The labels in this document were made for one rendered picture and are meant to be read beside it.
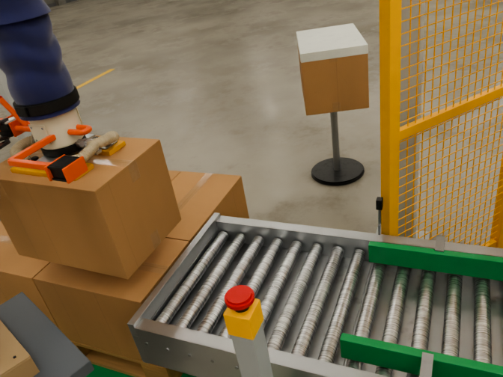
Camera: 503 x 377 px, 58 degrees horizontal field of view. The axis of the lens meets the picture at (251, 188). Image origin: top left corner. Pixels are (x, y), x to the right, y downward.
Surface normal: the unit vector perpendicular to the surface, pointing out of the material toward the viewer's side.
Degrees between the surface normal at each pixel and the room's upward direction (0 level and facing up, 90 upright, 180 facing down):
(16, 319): 0
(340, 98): 90
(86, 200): 90
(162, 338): 90
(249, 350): 90
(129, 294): 0
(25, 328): 0
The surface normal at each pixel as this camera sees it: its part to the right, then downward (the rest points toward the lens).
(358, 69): -0.04, 0.52
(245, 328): -0.38, 0.53
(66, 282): -0.15, -0.85
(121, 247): 0.91, 0.10
